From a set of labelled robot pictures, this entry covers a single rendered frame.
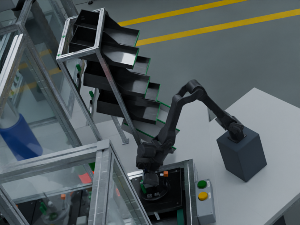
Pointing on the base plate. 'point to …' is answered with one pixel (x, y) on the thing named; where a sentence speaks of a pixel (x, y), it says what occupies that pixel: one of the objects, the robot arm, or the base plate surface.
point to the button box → (205, 204)
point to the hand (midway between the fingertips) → (146, 175)
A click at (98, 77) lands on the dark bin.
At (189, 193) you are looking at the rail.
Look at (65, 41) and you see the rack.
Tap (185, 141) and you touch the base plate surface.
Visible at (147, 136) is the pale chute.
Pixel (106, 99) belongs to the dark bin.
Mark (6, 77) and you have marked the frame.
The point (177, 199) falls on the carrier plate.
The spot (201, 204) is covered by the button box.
